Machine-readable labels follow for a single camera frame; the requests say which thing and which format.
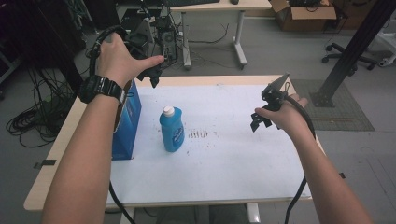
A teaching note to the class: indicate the black office chair base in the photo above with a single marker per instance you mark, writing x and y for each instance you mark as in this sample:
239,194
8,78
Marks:
345,56

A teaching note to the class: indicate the person's left hand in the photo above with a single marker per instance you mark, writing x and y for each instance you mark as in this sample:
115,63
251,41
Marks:
118,60

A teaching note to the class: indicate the black computer mouse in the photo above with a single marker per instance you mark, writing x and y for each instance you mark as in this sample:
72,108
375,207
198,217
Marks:
234,1

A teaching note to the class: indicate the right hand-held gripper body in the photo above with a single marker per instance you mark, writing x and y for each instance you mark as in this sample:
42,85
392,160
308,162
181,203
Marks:
274,93

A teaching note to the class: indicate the brown cardboard box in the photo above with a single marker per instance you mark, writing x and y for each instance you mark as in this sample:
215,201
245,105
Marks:
303,15

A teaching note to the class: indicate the white table mat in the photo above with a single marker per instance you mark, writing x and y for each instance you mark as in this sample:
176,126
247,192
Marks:
224,168

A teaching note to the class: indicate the black metal post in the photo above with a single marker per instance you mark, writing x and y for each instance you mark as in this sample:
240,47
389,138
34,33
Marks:
351,56

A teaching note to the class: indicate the white desk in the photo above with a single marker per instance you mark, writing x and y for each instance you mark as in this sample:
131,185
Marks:
218,5

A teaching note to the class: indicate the grey floor mat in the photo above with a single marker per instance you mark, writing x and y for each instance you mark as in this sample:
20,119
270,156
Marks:
339,115

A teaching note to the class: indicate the black keyboard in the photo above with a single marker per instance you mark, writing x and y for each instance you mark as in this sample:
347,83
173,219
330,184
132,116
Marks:
193,2

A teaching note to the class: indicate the blue cardboard box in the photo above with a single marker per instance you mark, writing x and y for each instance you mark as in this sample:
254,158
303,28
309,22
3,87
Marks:
127,124

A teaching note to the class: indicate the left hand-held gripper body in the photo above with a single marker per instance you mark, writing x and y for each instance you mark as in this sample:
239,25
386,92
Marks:
139,39

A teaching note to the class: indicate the black tape strip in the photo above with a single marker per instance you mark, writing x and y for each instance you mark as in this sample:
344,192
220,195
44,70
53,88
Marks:
46,163

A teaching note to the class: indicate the black wrist watch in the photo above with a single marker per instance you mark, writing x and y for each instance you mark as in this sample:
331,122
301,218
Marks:
99,88

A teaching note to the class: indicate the black computer tower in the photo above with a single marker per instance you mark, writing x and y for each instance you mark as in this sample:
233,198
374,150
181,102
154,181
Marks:
166,37

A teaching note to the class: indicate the light wooden table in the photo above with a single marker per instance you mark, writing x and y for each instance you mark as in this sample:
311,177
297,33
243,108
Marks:
53,174

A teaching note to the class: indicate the blue bottle with white cap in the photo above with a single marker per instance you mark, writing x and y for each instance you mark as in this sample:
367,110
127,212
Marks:
172,130

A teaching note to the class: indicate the person's right hand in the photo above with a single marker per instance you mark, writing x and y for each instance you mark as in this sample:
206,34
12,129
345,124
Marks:
285,117

